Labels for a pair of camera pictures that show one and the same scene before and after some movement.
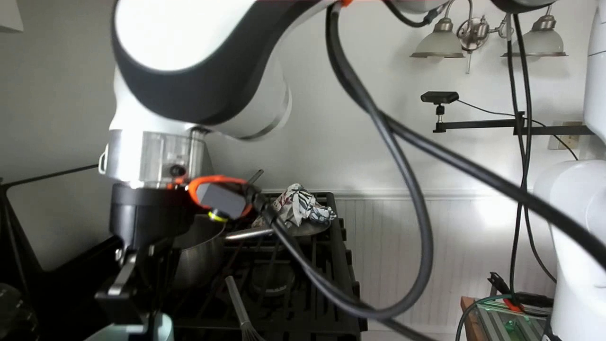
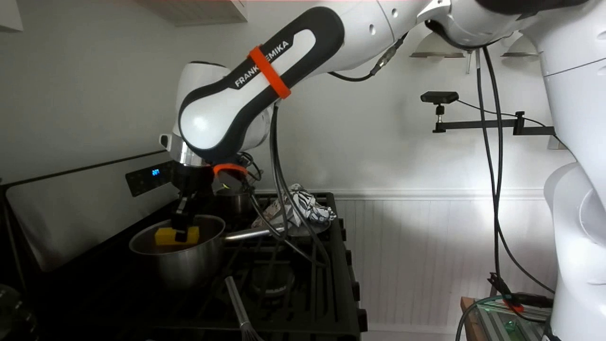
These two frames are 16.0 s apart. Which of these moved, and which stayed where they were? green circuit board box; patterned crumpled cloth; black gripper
Moved: black gripper
Stayed: green circuit board box; patterned crumpled cloth
